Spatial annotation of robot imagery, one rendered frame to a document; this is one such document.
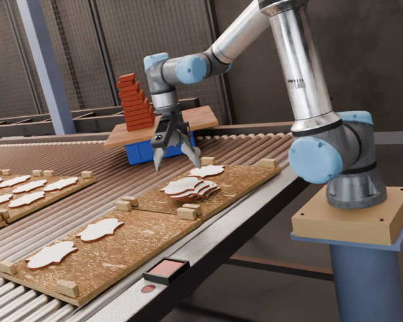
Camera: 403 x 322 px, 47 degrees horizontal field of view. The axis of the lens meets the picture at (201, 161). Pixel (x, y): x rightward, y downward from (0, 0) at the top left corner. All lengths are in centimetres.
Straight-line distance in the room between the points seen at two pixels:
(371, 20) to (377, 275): 372
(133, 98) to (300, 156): 126
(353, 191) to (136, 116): 126
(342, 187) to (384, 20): 366
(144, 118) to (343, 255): 124
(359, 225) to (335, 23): 389
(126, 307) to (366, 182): 64
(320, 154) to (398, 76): 380
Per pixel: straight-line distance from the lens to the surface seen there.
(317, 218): 118
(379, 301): 133
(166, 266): 106
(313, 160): 105
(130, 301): 100
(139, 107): 219
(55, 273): 119
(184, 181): 145
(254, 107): 543
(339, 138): 106
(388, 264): 130
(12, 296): 121
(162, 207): 140
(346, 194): 120
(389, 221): 113
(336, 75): 496
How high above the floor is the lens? 140
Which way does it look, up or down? 15 degrees down
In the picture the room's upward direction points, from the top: 12 degrees counter-clockwise
